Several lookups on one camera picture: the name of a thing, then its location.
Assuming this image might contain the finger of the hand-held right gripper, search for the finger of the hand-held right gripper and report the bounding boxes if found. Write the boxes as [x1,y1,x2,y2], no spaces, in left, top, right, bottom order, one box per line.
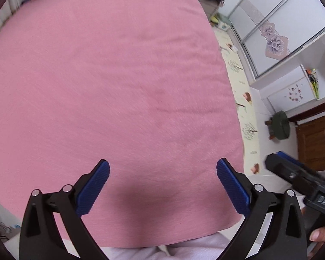
[265,151,325,195]

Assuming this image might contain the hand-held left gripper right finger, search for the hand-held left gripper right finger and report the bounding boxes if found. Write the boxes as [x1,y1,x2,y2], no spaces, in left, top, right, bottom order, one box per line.
[216,158,307,260]

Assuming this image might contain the white cabinet with stickers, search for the white cabinet with stickers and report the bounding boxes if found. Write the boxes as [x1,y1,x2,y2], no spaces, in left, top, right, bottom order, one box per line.
[250,63,325,120]

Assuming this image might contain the wardrobe with floral sliding doors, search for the wardrobe with floral sliding doors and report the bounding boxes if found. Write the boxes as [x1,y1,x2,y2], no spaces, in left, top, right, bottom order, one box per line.
[227,0,325,80]

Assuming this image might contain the pink bed blanket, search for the pink bed blanket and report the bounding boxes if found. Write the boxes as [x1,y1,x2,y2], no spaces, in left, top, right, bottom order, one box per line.
[0,0,245,250]

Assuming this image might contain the colourful toys on cabinet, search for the colourful toys on cabinet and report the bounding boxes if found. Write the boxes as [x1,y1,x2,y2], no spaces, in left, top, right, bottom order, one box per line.
[305,68,320,99]

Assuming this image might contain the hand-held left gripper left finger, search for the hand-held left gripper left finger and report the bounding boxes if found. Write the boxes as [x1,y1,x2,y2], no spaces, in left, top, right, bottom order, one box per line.
[18,159,111,260]

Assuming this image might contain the dark cables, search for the dark cables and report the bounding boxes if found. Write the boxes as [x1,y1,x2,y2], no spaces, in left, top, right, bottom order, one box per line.
[0,218,15,242]

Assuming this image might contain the brown wooden door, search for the brown wooden door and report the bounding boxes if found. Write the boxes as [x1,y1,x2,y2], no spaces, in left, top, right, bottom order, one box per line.
[295,111,325,171]

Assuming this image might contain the cream printed play mat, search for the cream printed play mat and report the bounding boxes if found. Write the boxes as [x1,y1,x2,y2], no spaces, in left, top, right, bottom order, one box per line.
[210,16,260,175]

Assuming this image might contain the person's light pants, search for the person's light pants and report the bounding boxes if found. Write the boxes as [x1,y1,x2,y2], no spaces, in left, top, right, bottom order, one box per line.
[62,230,233,260]

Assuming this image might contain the grey drawer chest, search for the grey drawer chest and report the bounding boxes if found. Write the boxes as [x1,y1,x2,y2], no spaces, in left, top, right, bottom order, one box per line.
[190,0,225,19]

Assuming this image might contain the dark green round stool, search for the dark green round stool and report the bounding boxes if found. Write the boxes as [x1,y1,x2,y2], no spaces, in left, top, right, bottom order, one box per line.
[265,110,291,141]

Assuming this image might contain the person's right hand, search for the person's right hand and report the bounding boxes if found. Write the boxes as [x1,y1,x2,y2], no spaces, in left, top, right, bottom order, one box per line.
[307,219,325,260]

